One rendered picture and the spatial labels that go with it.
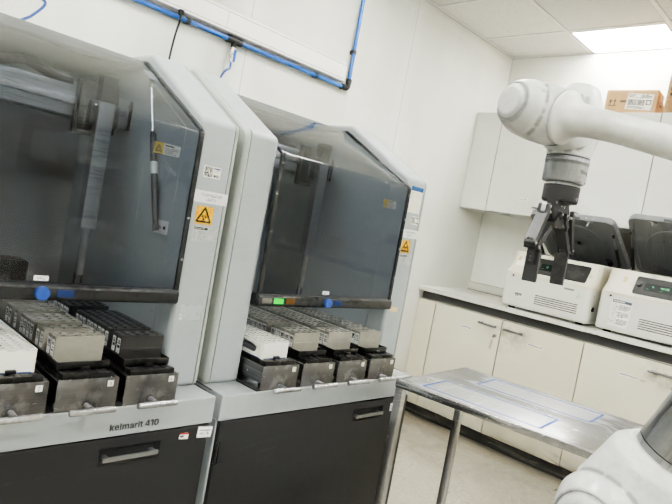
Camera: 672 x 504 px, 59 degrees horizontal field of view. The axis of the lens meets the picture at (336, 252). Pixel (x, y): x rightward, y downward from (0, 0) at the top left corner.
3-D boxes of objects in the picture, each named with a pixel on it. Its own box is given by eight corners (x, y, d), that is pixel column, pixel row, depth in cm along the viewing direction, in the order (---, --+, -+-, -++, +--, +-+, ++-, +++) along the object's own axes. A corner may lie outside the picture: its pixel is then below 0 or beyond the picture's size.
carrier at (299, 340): (313, 349, 190) (316, 330, 190) (317, 350, 189) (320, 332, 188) (286, 350, 182) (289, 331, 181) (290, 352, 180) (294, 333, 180)
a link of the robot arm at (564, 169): (596, 164, 127) (591, 191, 127) (556, 161, 133) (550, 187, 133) (580, 155, 120) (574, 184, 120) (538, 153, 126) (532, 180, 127)
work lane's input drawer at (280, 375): (142, 329, 211) (146, 304, 211) (176, 328, 221) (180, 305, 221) (269, 397, 161) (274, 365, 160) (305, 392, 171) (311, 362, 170)
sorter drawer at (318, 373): (179, 328, 222) (183, 305, 222) (210, 328, 232) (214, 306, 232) (309, 392, 172) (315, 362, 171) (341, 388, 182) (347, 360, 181)
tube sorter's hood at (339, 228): (165, 272, 202) (196, 87, 199) (296, 281, 246) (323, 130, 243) (257, 306, 167) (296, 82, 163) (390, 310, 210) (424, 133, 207)
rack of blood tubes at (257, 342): (203, 336, 188) (206, 317, 188) (228, 335, 195) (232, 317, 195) (260, 363, 167) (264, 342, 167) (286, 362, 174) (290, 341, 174)
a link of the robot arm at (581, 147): (557, 162, 134) (525, 149, 125) (571, 93, 133) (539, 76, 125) (603, 164, 126) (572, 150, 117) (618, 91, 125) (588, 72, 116)
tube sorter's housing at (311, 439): (38, 488, 231) (104, 76, 223) (217, 454, 292) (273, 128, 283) (179, 663, 158) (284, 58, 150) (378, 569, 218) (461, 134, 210)
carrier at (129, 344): (157, 355, 150) (161, 332, 150) (161, 358, 149) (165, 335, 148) (113, 357, 142) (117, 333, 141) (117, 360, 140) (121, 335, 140)
